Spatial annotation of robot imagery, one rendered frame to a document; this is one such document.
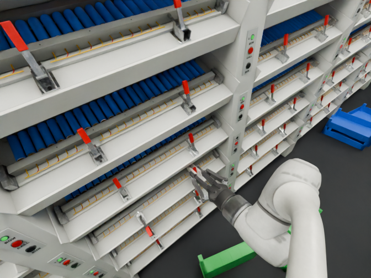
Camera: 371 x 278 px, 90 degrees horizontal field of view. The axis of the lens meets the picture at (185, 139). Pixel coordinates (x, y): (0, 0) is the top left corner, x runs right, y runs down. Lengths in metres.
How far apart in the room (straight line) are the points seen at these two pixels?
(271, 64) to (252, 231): 0.56
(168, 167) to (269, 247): 0.36
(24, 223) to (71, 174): 0.13
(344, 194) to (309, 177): 1.12
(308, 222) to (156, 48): 0.45
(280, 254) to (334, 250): 0.87
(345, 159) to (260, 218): 1.37
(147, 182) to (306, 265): 0.44
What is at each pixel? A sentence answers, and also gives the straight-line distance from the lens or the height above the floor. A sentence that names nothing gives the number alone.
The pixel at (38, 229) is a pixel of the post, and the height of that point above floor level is 0.83.
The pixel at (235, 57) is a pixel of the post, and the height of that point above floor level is 1.02.
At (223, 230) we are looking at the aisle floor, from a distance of 1.30.
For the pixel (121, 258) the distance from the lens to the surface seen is 0.98.
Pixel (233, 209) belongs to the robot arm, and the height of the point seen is 0.66.
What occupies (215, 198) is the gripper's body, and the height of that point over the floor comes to 0.63.
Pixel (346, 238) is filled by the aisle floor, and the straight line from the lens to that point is 1.51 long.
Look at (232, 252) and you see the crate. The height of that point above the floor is 0.20.
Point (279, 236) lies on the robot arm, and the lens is 0.60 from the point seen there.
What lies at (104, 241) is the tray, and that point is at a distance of 0.81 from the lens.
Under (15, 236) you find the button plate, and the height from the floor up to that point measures 0.85.
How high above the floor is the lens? 1.24
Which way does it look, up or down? 46 degrees down
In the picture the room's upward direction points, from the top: 8 degrees counter-clockwise
